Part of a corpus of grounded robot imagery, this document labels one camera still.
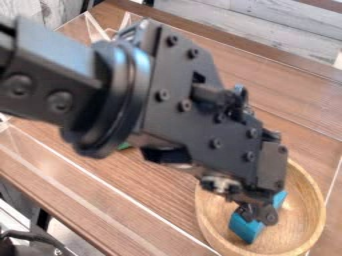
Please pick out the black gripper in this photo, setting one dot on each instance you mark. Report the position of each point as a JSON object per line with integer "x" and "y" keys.
{"x": 252, "y": 199}

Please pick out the blue rectangular block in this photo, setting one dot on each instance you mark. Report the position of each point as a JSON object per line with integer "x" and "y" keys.
{"x": 248, "y": 230}

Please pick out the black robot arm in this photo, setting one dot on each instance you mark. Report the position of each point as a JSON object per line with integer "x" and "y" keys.
{"x": 145, "y": 89}

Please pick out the brown wooden bowl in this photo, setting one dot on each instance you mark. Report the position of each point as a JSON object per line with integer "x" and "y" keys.
{"x": 291, "y": 237}

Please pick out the green Expo marker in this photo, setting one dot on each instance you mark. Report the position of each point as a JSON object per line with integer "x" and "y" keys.
{"x": 124, "y": 146}

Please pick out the clear acrylic enclosure wall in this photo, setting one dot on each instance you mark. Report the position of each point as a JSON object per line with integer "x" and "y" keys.
{"x": 132, "y": 206}

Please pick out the black metal table frame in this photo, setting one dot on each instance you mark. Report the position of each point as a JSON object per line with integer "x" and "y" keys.
{"x": 49, "y": 246}

